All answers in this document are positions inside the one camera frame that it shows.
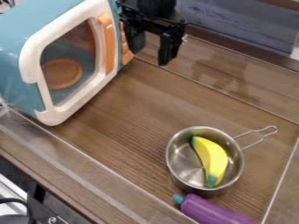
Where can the purple toy eggplant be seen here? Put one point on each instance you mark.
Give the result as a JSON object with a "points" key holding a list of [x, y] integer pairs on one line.
{"points": [[207, 212]]}

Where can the blue grey sofa background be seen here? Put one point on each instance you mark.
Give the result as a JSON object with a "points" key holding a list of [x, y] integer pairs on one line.
{"points": [[250, 21]]}

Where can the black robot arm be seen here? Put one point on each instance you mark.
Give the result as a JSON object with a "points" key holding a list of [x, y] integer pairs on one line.
{"points": [[151, 16]]}

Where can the silver pot with wire handle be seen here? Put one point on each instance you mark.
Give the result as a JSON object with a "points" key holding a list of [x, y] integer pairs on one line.
{"points": [[183, 162]]}

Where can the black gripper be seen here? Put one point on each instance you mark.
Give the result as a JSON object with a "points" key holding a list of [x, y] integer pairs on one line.
{"points": [[153, 16]]}

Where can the orange microwave turntable plate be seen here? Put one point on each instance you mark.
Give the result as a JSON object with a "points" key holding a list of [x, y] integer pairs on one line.
{"points": [[62, 73]]}

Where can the blue toy microwave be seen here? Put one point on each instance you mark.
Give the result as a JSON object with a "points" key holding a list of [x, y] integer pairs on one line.
{"points": [[43, 30]]}

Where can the yellow toy banana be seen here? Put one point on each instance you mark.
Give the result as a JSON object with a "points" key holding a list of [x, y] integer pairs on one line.
{"points": [[214, 159]]}

